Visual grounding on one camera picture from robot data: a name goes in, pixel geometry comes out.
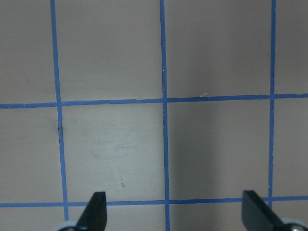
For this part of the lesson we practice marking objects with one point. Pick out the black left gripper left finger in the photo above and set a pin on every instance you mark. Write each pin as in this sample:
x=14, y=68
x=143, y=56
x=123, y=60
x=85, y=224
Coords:
x=94, y=216

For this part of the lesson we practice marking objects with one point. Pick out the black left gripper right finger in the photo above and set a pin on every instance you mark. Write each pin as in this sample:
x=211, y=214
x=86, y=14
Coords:
x=257, y=216

